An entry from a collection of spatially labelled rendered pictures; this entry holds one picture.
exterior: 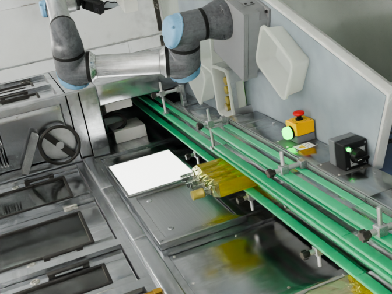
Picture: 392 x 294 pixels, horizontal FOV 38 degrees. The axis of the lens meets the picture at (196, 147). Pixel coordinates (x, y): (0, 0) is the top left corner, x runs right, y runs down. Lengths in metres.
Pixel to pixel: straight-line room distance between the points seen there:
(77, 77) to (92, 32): 3.61
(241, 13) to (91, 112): 1.25
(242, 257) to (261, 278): 0.15
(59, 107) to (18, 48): 2.73
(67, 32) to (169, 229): 0.80
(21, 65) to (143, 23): 1.25
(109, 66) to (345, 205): 1.04
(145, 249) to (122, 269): 0.10
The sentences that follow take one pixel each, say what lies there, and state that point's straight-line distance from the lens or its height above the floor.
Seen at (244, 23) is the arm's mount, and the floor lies 0.85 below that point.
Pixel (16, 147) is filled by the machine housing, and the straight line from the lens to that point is 3.02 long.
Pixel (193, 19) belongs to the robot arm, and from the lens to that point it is 2.06.
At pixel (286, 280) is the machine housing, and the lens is 1.80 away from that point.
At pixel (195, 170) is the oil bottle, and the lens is 2.18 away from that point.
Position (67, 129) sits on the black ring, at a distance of 2.96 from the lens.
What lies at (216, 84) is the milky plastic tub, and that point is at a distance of 2.46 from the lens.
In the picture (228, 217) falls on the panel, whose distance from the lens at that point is 2.10.
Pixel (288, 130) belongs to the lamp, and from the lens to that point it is 1.91.
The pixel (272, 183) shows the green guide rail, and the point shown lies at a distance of 1.88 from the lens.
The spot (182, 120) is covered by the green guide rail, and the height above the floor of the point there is 0.92.
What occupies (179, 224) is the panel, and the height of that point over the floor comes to 1.21.
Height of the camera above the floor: 1.67
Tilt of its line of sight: 16 degrees down
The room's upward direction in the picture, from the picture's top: 106 degrees counter-clockwise
